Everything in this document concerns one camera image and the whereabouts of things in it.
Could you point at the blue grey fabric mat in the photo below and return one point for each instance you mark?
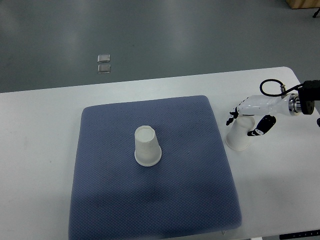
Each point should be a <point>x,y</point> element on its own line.
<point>190,190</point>

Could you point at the white paper cup on mat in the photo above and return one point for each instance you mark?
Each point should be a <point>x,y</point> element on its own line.
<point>147,151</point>

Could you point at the silver floor plate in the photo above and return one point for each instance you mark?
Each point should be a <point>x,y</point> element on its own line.
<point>103,58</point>
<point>103,68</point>

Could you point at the black tripod leg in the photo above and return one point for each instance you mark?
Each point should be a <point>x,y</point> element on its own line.
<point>316,13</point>

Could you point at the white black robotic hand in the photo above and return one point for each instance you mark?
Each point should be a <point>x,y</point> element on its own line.
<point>267,107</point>

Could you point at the white paper cup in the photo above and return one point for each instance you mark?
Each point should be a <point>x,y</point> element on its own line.
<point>237,138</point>
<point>147,151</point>

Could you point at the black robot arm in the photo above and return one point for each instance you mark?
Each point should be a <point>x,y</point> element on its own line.
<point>307,94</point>

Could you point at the lower silver floor plate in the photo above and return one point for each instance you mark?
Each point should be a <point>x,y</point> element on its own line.
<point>103,68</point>

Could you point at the black table edge panel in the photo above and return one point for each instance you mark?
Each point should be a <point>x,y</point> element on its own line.
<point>296,235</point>

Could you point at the upper silver floor plate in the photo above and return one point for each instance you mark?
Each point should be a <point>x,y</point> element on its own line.
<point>103,58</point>

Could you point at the wooden furniture corner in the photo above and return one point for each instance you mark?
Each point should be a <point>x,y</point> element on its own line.
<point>303,4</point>

